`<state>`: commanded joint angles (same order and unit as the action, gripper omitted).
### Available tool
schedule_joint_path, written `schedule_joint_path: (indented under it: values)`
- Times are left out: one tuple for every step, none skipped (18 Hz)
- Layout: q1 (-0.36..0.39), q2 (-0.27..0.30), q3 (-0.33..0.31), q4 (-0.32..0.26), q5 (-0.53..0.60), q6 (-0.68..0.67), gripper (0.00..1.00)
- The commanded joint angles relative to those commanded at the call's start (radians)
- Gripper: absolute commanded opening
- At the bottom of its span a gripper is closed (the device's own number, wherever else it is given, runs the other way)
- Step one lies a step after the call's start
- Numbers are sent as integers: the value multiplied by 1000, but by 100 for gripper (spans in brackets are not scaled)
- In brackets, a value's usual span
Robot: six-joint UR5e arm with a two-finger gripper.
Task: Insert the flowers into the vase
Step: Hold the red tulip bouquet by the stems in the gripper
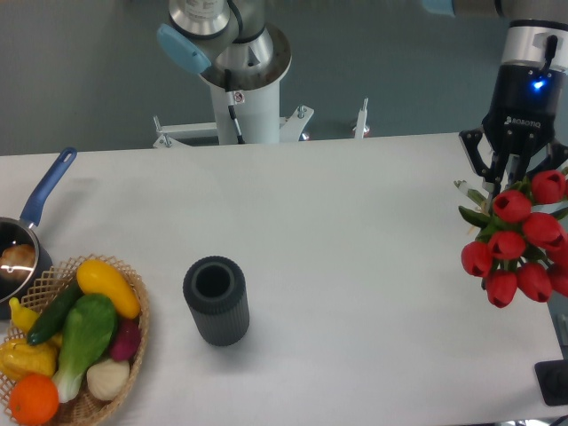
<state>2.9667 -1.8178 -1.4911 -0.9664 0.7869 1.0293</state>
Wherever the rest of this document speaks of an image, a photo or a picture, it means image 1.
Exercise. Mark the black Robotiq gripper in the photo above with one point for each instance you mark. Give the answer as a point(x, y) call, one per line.
point(525, 101)

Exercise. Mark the red tulip bouquet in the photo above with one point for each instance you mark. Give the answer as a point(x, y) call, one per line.
point(521, 244)

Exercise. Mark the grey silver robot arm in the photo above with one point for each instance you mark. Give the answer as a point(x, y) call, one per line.
point(199, 31)

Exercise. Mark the dark grey ribbed vase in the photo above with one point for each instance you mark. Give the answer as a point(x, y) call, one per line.
point(215, 291)

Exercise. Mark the black device at edge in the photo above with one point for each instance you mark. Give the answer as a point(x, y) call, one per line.
point(552, 379)

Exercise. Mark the purple red radish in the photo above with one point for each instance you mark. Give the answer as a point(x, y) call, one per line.
point(126, 341)

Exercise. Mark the yellow squash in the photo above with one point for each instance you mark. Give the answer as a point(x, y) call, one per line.
point(97, 277)

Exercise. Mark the green bok choy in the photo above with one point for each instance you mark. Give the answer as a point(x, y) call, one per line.
point(87, 333)

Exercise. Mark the white garlic bulb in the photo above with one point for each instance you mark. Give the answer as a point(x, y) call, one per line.
point(106, 378)

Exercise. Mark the dark green cucumber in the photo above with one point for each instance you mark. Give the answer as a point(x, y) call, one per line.
point(53, 317)

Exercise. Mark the brown bread roll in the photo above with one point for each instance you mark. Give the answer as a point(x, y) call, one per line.
point(17, 262)

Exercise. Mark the small yellow banana pepper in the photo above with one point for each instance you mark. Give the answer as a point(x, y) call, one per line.
point(23, 319)

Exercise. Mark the orange fruit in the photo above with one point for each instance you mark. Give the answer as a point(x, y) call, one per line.
point(34, 400)

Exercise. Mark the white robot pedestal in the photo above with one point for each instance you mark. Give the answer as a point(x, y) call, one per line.
point(244, 84)

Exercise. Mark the blue handled saucepan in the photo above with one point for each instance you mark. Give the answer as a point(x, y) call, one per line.
point(22, 230)

